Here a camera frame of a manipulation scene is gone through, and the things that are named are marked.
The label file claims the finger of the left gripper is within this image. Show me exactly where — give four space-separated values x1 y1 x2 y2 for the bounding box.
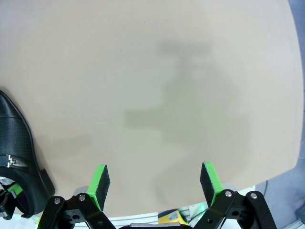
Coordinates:
0 182 23 219

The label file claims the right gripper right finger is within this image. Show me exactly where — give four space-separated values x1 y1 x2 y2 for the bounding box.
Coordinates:
190 162 278 229

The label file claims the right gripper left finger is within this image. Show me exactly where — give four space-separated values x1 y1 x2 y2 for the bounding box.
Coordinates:
38 164 115 229

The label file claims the black leather strap shoe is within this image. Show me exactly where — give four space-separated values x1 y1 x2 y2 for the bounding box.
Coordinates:
0 89 56 218

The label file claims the yellow grey box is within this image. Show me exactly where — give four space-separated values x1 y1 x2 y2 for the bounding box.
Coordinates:
158 209 189 225

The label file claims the aluminium frame profile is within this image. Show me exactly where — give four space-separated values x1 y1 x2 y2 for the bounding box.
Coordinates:
178 202 208 225

